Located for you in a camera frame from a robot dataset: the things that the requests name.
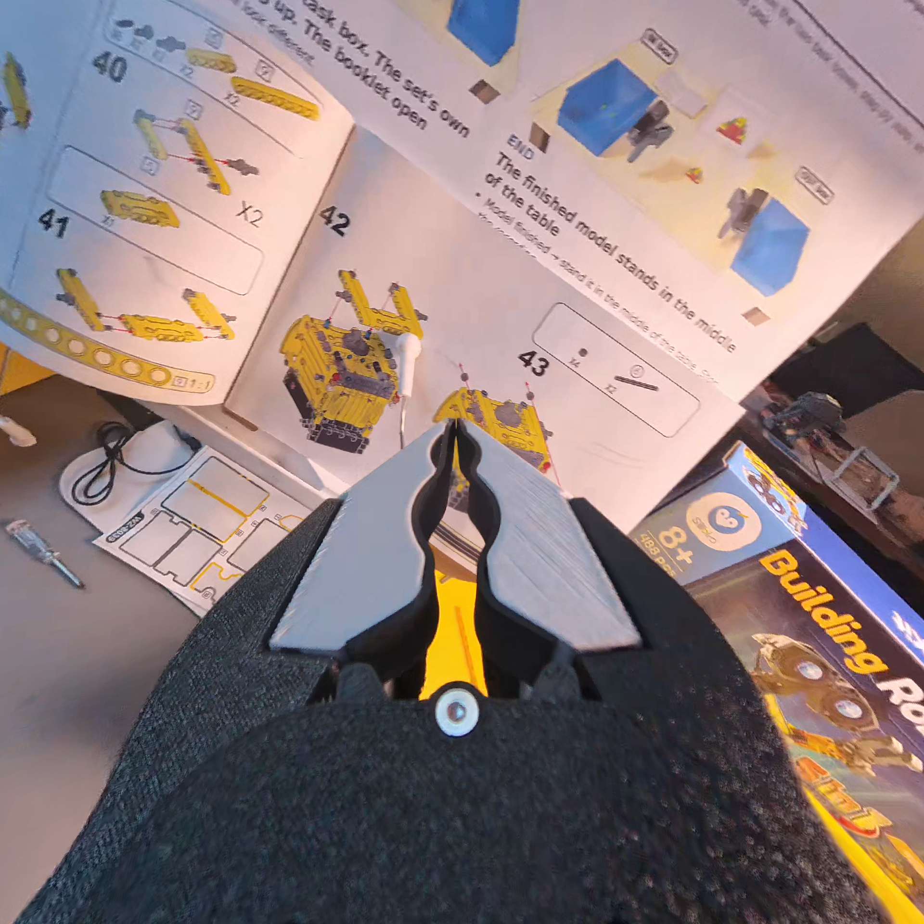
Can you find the printed task instruction sheet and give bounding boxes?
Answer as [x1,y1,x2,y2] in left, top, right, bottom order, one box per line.
[217,0,924,405]

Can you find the instruction booklet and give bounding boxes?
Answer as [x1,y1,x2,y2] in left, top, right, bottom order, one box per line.
[0,0,748,520]

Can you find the clear-handled small screwdriver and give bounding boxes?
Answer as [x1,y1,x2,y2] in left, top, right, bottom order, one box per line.
[5,518,86,589]

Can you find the metal bracket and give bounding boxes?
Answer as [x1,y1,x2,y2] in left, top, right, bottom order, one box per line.
[831,447,902,509]

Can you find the dark toy robot figure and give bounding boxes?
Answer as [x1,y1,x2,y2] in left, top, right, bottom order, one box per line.
[764,391,847,443]

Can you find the black USB cable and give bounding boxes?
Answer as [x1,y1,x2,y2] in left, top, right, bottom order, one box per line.
[71,420,205,508]

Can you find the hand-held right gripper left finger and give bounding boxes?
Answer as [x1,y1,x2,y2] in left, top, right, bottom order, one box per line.
[269,420,459,680]

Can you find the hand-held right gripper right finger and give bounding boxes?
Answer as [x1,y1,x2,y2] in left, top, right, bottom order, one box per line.
[458,420,644,683]

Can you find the robot kit box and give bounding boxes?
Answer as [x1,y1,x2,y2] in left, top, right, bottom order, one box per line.
[628,440,924,924]

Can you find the grey desk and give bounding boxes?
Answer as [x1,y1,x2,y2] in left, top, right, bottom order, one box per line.
[0,375,340,889]

